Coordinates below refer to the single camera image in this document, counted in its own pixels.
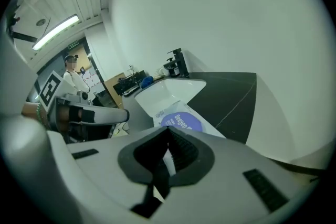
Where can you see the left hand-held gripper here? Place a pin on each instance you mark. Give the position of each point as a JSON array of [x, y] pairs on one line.
[[51, 89]]

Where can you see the person's left forearm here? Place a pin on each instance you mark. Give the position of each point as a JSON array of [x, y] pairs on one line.
[[29, 111]]

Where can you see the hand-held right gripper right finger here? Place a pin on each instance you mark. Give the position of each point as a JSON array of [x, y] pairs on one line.
[[223, 181]]

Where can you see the black faucet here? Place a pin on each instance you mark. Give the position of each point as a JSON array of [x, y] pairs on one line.
[[179, 63]]

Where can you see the black machine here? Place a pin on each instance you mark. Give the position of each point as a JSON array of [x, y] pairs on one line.
[[128, 82]]

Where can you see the long ceiling light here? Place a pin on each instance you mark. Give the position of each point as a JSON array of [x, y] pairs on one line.
[[56, 31]]

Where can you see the brown cardboard box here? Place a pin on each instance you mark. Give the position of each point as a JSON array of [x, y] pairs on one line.
[[114, 89]]

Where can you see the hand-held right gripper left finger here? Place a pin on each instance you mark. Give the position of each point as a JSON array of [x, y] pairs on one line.
[[105, 178]]

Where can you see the exit sign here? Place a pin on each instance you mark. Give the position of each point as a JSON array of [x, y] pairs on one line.
[[73, 44]]

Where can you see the dark framed door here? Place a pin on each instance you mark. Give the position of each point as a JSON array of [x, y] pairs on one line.
[[86, 68]]

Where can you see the white sink basin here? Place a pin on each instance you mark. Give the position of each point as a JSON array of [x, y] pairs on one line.
[[168, 91]]

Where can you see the round smoke detector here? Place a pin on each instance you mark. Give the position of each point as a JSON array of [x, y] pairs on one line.
[[40, 22]]

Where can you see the white and purple packet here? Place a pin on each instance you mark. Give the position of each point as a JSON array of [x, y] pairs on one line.
[[168, 112]]

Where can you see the blue cloth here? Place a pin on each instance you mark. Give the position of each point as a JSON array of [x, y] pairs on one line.
[[146, 81]]

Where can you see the black top wooden counter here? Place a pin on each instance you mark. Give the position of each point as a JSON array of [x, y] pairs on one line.
[[225, 102]]

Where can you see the person's left hand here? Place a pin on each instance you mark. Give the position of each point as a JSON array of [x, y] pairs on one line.
[[63, 116]]

